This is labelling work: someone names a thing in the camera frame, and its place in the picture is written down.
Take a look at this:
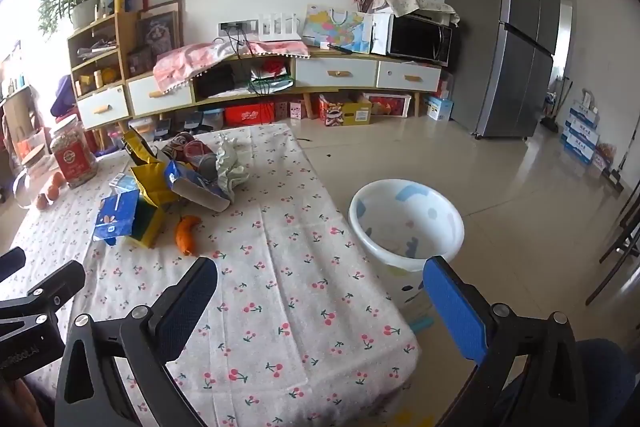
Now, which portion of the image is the green white bag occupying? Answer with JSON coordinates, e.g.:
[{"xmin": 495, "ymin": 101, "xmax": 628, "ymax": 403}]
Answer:
[{"xmin": 250, "ymin": 74, "xmax": 295, "ymax": 95}]

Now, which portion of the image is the patterned cloth cover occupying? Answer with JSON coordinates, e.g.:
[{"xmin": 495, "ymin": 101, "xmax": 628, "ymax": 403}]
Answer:
[{"xmin": 372, "ymin": 0, "xmax": 460, "ymax": 28}]

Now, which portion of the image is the floor mop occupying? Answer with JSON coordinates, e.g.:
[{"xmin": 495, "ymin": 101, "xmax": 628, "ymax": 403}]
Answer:
[{"xmin": 602, "ymin": 142, "xmax": 632, "ymax": 194}]

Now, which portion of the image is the wall socket strip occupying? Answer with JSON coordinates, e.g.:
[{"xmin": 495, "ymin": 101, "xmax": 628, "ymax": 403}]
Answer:
[{"xmin": 218, "ymin": 21, "xmax": 259, "ymax": 35}]

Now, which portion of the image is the grey refrigerator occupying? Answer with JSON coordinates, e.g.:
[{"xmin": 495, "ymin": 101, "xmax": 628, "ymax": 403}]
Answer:
[{"xmin": 444, "ymin": 0, "xmax": 562, "ymax": 142}]

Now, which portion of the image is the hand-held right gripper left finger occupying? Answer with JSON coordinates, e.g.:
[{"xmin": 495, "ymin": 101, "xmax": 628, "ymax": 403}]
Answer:
[{"xmin": 54, "ymin": 256, "xmax": 219, "ymax": 427}]

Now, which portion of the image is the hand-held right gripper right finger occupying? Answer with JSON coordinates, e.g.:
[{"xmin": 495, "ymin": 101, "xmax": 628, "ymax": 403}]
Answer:
[{"xmin": 423, "ymin": 255, "xmax": 585, "ymax": 427}]

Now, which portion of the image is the purple cloth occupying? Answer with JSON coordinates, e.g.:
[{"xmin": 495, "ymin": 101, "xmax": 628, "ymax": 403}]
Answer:
[{"xmin": 50, "ymin": 74, "xmax": 78, "ymax": 118}]

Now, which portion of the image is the broom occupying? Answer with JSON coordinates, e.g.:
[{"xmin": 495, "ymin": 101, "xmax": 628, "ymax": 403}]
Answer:
[{"xmin": 542, "ymin": 77, "xmax": 571, "ymax": 130}]

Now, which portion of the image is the flat blue white carton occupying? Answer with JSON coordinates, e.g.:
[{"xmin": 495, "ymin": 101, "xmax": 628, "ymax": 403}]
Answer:
[{"xmin": 93, "ymin": 191, "xmax": 140, "ymax": 244}]

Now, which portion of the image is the small pale blue carton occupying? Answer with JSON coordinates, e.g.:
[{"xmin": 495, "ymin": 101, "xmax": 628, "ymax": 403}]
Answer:
[{"xmin": 109, "ymin": 173, "xmax": 138, "ymax": 194}]

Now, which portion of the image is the cherry print tablecloth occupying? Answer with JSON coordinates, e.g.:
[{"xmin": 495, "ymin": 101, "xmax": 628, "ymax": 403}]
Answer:
[{"xmin": 0, "ymin": 122, "xmax": 420, "ymax": 427}]

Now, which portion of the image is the wooden cabinet with white drawers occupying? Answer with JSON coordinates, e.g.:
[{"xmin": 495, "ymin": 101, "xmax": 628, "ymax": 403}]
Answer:
[{"xmin": 67, "ymin": 9, "xmax": 443, "ymax": 132}]

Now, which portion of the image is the framed picture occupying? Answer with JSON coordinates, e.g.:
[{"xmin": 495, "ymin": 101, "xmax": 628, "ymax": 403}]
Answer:
[{"xmin": 137, "ymin": 0, "xmax": 183, "ymax": 58}]

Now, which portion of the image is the teal storage box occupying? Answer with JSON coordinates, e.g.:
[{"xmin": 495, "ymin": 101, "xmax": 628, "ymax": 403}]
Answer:
[{"xmin": 197, "ymin": 109, "xmax": 224, "ymax": 130}]

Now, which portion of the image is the small blue box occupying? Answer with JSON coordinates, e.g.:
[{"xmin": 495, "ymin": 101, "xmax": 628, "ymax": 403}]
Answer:
[{"xmin": 425, "ymin": 96, "xmax": 455, "ymax": 122}]

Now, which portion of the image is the red picture gift box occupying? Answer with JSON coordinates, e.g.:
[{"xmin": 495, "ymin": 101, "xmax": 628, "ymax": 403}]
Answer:
[{"xmin": 364, "ymin": 93, "xmax": 412, "ymax": 118}]

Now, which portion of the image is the red printed snack bag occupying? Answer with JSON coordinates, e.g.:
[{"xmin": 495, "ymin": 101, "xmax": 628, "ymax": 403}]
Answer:
[{"xmin": 160, "ymin": 132, "xmax": 213, "ymax": 162}]

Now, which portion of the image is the yellow green box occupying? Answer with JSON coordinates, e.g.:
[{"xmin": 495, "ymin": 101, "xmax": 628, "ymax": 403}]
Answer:
[{"xmin": 127, "ymin": 202, "xmax": 166, "ymax": 249}]

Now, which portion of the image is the slim blue milk carton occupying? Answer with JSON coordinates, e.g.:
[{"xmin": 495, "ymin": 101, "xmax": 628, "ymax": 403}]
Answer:
[{"xmin": 166, "ymin": 161, "xmax": 232, "ymax": 212}]

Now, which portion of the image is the gold black snack bag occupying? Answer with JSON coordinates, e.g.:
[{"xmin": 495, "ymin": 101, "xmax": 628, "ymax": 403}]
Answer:
[{"xmin": 122, "ymin": 129, "xmax": 161, "ymax": 165}]

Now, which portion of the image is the yellow snack packet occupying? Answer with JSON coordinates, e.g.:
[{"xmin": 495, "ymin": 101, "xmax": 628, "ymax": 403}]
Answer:
[{"xmin": 130, "ymin": 159, "xmax": 178, "ymax": 208}]

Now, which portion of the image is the black microwave oven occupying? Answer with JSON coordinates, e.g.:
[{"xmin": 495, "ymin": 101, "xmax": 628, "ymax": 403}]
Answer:
[{"xmin": 387, "ymin": 13, "xmax": 453, "ymax": 68}]

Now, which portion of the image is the red cardboard box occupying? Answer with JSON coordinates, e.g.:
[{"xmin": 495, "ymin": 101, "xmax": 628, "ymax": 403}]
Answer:
[{"xmin": 223, "ymin": 103, "xmax": 276, "ymax": 126}]

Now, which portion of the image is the clear jar with red label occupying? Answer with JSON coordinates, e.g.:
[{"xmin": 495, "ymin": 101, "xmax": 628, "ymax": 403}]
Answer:
[{"xmin": 50, "ymin": 114, "xmax": 98, "ymax": 188}]

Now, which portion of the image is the lion print cardboard box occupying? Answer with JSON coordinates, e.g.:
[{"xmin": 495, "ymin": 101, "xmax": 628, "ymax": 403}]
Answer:
[{"xmin": 319, "ymin": 94, "xmax": 373, "ymax": 126}]

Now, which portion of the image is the blue white carton box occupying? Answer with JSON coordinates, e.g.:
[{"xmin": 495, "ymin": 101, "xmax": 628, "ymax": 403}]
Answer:
[
  {"xmin": 570, "ymin": 102, "xmax": 600, "ymax": 130},
  {"xmin": 561, "ymin": 139, "xmax": 596, "ymax": 165},
  {"xmin": 565, "ymin": 122, "xmax": 598, "ymax": 144}
]

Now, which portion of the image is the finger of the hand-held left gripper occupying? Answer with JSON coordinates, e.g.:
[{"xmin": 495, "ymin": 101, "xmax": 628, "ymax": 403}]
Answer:
[
  {"xmin": 0, "ymin": 260, "xmax": 87, "ymax": 320},
  {"xmin": 0, "ymin": 247, "xmax": 27, "ymax": 282}
]

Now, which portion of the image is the pink cloth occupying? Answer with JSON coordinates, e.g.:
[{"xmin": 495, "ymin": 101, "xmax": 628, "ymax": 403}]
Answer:
[{"xmin": 152, "ymin": 41, "xmax": 311, "ymax": 92}]

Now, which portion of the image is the map printed bag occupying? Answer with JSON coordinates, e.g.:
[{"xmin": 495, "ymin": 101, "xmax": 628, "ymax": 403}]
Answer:
[{"xmin": 301, "ymin": 4, "xmax": 373, "ymax": 55}]

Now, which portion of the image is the glass jar with wooden lid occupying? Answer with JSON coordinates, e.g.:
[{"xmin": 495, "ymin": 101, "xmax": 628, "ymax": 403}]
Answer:
[{"xmin": 10, "ymin": 142, "xmax": 58, "ymax": 208}]

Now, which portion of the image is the white plastic basin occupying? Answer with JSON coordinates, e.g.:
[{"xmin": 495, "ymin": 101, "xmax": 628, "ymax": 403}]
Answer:
[{"xmin": 348, "ymin": 179, "xmax": 465, "ymax": 308}]

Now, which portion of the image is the white slatted rack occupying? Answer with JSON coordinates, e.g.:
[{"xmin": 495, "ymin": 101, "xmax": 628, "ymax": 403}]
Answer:
[{"xmin": 258, "ymin": 12, "xmax": 301, "ymax": 42}]

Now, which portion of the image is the crumpled pale paper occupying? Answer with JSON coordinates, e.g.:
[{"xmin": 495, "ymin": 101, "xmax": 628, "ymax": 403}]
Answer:
[{"xmin": 215, "ymin": 132, "xmax": 251, "ymax": 202}]

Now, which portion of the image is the black power cable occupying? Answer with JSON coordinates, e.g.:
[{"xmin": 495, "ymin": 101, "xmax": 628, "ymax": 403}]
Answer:
[{"xmin": 224, "ymin": 27, "xmax": 273, "ymax": 98}]

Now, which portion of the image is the brown cardboard box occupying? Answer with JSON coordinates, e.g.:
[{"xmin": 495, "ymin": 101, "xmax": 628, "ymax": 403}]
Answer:
[{"xmin": 0, "ymin": 87, "xmax": 46, "ymax": 168}]

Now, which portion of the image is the person's leg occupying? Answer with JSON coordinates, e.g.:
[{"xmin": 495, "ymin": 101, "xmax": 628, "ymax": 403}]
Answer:
[{"xmin": 500, "ymin": 339, "xmax": 640, "ymax": 427}]

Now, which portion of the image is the dark metal can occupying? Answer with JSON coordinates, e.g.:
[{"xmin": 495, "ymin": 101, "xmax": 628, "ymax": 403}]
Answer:
[{"xmin": 192, "ymin": 154, "xmax": 221, "ymax": 180}]

